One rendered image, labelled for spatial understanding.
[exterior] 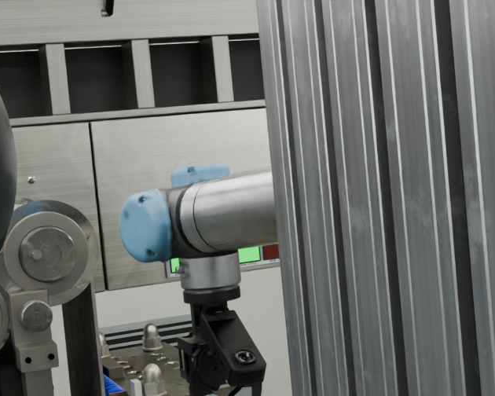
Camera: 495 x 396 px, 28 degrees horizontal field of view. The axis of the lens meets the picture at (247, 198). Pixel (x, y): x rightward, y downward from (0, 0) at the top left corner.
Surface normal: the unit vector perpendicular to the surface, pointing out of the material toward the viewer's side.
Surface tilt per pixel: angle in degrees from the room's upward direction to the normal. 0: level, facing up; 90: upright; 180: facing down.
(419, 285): 90
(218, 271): 89
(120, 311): 90
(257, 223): 115
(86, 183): 90
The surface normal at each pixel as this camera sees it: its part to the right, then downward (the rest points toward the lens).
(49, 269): 0.37, 0.01
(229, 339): 0.14, -0.87
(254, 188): -0.72, -0.36
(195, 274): -0.44, 0.08
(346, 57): -0.97, 0.11
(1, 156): 0.96, 0.16
